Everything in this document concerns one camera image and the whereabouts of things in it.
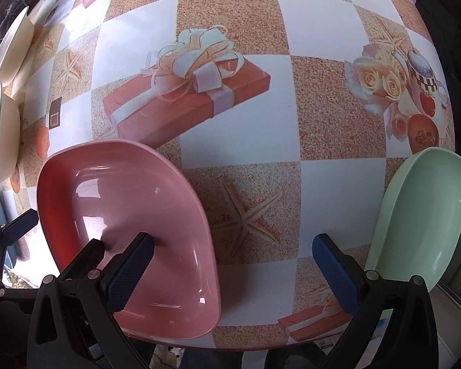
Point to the white paper plate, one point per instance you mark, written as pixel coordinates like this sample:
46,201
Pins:
14,47

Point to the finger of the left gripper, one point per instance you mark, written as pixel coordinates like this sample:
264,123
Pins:
15,230

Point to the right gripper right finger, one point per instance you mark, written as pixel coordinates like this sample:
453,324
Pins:
410,339

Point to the mint green plastic bowl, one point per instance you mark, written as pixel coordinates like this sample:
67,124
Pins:
419,222

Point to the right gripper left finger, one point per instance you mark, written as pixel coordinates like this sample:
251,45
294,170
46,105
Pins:
76,327

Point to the checkered printed tablecloth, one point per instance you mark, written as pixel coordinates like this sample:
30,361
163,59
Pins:
326,121

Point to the pink plastic bowl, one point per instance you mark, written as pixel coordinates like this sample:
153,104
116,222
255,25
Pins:
117,191

